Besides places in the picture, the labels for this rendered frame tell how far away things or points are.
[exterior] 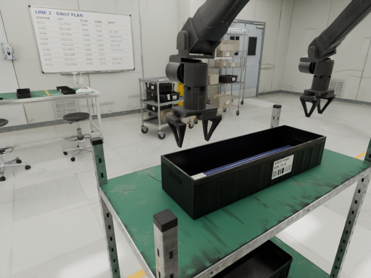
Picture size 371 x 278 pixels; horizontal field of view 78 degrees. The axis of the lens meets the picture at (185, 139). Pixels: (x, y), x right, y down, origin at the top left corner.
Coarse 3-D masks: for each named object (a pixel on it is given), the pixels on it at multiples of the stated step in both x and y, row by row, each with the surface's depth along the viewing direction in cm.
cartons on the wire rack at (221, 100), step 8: (216, 48) 472; (224, 48) 465; (232, 48) 475; (216, 56) 477; (224, 56) 468; (232, 56) 483; (208, 80) 471; (216, 80) 476; (216, 96) 502; (224, 96) 502; (216, 104) 502; (224, 104) 506
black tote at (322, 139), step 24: (216, 144) 77; (240, 144) 83; (264, 144) 91; (288, 144) 95; (312, 144) 78; (168, 168) 64; (192, 168) 74; (240, 168) 61; (264, 168) 67; (288, 168) 74; (168, 192) 67; (192, 192) 55; (216, 192) 58; (240, 192) 64; (192, 216) 57
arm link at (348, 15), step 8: (352, 0) 62; (360, 0) 60; (368, 0) 58; (344, 8) 65; (352, 8) 63; (360, 8) 61; (368, 8) 60; (344, 16) 66; (352, 16) 64; (360, 16) 62; (336, 24) 69; (344, 24) 67; (352, 24) 65; (328, 32) 73; (336, 32) 70; (344, 32) 69; (312, 40) 79; (320, 40) 76; (328, 40) 74; (336, 40) 72; (320, 48) 77; (328, 48) 76; (320, 56) 80
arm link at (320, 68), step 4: (324, 60) 81; (328, 60) 81; (332, 60) 82; (312, 64) 86; (316, 64) 84; (320, 64) 82; (324, 64) 81; (328, 64) 81; (332, 64) 81; (312, 68) 87; (316, 68) 84; (320, 68) 82; (324, 68) 82; (328, 68) 81; (332, 68) 82; (316, 72) 84; (320, 72) 83; (324, 72) 82; (328, 72) 82
